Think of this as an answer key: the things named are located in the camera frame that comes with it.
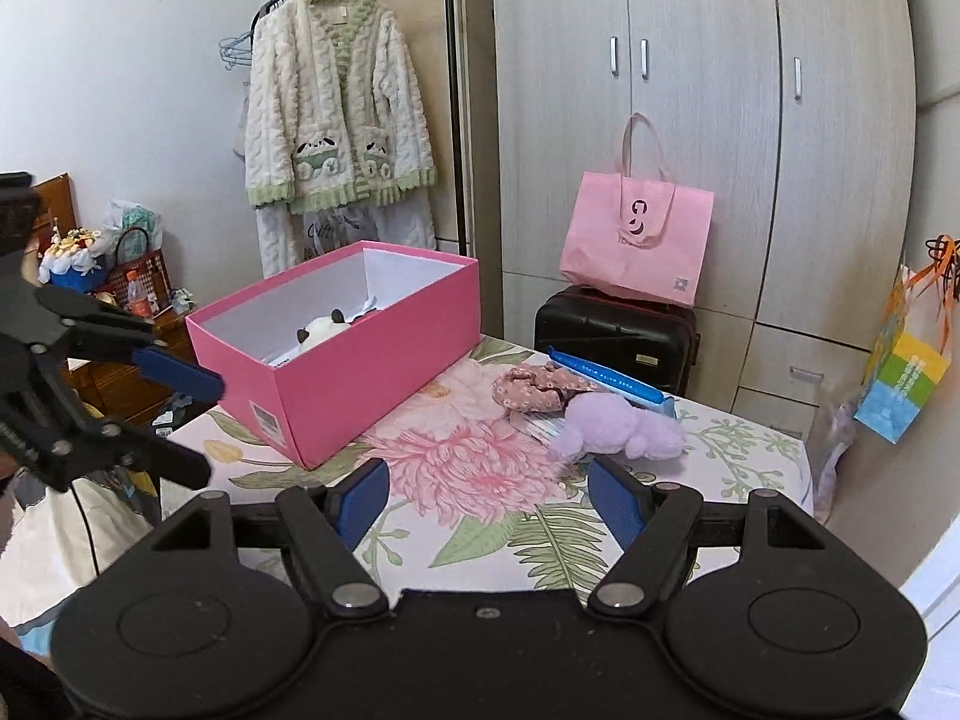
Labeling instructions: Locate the purple plush toy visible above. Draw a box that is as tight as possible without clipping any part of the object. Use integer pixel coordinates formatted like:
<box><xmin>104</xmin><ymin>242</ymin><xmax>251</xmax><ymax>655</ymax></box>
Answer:
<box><xmin>548</xmin><ymin>392</ymin><xmax>686</xmax><ymax>465</ymax></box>

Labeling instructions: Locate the blue wet wipes pack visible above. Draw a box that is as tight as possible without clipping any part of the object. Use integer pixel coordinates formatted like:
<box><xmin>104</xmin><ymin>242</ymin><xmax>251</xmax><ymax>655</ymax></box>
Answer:
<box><xmin>547</xmin><ymin>348</ymin><xmax>675</xmax><ymax>418</ymax></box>

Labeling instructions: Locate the white panda plush ball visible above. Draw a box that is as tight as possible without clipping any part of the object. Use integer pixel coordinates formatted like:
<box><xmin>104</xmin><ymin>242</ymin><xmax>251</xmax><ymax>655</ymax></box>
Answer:
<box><xmin>296</xmin><ymin>309</ymin><xmax>348</xmax><ymax>353</ymax></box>

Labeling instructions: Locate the pink floral fabric scrunchie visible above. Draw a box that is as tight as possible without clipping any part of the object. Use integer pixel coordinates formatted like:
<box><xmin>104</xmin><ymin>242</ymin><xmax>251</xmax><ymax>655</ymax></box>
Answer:
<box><xmin>491</xmin><ymin>362</ymin><xmax>601</xmax><ymax>416</ymax></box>

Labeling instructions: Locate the white tissue pack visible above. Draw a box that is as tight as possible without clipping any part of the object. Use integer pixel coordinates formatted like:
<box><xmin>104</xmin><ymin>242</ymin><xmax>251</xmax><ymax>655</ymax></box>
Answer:
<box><xmin>511</xmin><ymin>413</ymin><xmax>565</xmax><ymax>445</ymax></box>

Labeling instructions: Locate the plastic water bottle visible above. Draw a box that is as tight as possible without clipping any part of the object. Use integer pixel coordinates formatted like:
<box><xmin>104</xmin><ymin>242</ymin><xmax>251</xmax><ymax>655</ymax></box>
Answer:
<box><xmin>125</xmin><ymin>271</ymin><xmax>153</xmax><ymax>319</ymax></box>

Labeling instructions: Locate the floral tablecloth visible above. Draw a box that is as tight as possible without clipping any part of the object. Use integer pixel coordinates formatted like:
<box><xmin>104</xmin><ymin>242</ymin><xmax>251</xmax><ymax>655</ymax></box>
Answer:
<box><xmin>171</xmin><ymin>338</ymin><xmax>812</xmax><ymax>601</ymax></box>

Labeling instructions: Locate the pink cardboard shoe box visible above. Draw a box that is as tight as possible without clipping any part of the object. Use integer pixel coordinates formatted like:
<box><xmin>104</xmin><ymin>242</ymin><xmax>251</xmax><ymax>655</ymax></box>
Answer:
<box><xmin>187</xmin><ymin>241</ymin><xmax>480</xmax><ymax>470</ymax></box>

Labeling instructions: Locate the flower bouquet blue box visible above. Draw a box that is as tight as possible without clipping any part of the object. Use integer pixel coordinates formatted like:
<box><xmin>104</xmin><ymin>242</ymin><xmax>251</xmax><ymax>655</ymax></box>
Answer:
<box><xmin>37</xmin><ymin>227</ymin><xmax>110</xmax><ymax>293</ymax></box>

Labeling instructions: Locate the black suitcase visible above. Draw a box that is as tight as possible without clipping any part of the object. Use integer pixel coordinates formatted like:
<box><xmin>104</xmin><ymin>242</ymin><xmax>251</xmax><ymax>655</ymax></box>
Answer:
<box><xmin>534</xmin><ymin>286</ymin><xmax>700</xmax><ymax>395</ymax></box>

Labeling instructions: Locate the pink tote bag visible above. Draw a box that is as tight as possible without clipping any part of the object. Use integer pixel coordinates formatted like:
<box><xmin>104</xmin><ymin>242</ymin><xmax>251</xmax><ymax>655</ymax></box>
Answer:
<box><xmin>560</xmin><ymin>112</ymin><xmax>715</xmax><ymax>307</ymax></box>

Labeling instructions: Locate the cream green knit cardigan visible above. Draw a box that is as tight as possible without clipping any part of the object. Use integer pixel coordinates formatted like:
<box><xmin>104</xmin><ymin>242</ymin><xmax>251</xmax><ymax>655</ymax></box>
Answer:
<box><xmin>244</xmin><ymin>0</ymin><xmax>440</xmax><ymax>280</ymax></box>

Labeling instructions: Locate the colourful paper gift bag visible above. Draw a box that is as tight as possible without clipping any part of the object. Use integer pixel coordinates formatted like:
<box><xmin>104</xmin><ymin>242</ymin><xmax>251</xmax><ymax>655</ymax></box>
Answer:
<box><xmin>854</xmin><ymin>234</ymin><xmax>958</xmax><ymax>444</ymax></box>

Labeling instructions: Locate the black clothes rack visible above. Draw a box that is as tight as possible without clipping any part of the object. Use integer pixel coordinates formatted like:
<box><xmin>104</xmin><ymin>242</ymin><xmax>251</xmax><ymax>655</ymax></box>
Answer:
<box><xmin>254</xmin><ymin>0</ymin><xmax>472</xmax><ymax>255</ymax></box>

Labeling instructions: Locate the grey wardrobe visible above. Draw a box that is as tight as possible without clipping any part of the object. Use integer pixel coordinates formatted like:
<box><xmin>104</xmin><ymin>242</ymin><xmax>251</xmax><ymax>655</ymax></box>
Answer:
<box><xmin>491</xmin><ymin>0</ymin><xmax>916</xmax><ymax>437</ymax></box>

